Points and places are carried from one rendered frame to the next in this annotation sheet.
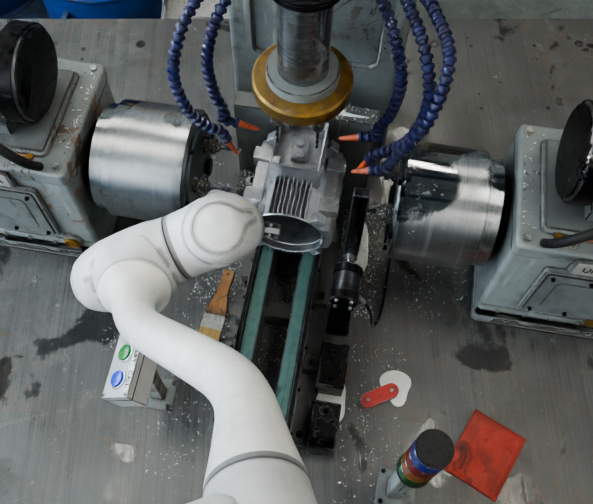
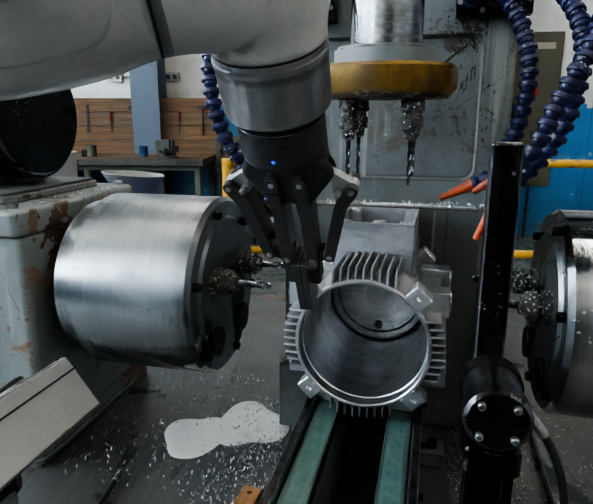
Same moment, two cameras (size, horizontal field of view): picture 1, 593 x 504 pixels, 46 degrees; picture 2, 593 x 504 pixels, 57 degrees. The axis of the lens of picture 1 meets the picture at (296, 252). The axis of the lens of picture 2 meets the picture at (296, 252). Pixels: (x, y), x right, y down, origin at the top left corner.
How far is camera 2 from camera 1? 1.02 m
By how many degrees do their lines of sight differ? 49
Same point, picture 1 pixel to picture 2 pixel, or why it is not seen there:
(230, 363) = not seen: outside the picture
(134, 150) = (135, 208)
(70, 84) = (82, 182)
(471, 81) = not seen: hidden behind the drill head
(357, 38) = (445, 134)
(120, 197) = (94, 274)
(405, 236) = not seen: outside the picture
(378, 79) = (476, 198)
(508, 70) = not seen: outside the picture
